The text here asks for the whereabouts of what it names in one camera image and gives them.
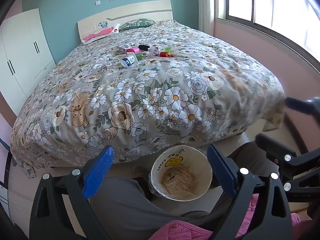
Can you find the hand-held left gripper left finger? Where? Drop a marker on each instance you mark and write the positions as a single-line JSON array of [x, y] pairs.
[[98, 172]]

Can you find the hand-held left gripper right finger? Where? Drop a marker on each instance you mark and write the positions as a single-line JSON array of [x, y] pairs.
[[222, 171]]

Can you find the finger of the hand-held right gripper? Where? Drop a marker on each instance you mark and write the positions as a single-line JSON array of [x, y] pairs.
[[302, 107], [277, 148]]

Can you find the white wastebasket yellow duck print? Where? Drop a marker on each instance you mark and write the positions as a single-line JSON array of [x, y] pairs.
[[200, 165]]

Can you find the white bottle blue label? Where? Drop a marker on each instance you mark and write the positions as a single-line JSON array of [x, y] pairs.
[[128, 60]]

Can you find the pink cup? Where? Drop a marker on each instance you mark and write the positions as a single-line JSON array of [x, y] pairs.
[[132, 50]]

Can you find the white medicine box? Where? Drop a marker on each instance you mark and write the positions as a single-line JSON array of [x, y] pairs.
[[153, 51]]

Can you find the person's right leg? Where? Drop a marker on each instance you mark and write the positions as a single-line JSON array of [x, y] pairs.
[[246, 155]]

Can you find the person's leg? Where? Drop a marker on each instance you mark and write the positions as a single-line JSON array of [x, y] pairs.
[[120, 200], [246, 155]]

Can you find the person's left leg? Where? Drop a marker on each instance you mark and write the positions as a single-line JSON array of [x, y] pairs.
[[120, 200]]

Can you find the printed brown paper sheet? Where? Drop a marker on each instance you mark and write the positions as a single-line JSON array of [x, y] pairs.
[[178, 178]]

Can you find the clear plastic bin liner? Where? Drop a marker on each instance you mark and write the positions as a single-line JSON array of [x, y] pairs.
[[153, 188]]

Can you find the pink quilted garment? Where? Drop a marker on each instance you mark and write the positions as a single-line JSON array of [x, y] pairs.
[[175, 231]]

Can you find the floral bed blanket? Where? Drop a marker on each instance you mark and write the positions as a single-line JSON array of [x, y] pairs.
[[175, 80]]

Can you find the window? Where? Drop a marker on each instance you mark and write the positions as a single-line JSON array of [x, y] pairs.
[[275, 2]]

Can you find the small white box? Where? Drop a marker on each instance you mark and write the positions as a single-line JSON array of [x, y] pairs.
[[122, 49]]

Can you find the small red object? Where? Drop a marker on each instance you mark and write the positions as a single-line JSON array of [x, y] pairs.
[[164, 54]]

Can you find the small green object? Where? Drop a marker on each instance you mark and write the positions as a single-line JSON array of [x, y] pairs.
[[167, 50]]

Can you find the small black object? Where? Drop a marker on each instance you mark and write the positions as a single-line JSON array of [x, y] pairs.
[[144, 47]]

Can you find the white curtain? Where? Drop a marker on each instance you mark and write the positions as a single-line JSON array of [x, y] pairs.
[[207, 5]]

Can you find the pink pillow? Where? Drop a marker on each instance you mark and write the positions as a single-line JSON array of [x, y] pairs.
[[98, 33]]

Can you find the white wardrobe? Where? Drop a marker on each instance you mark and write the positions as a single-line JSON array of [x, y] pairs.
[[22, 50]]

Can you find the green floral pillow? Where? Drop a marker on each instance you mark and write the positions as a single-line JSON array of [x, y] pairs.
[[136, 23]]

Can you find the cream wooden bed frame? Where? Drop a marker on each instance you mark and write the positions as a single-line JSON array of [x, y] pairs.
[[150, 10]]

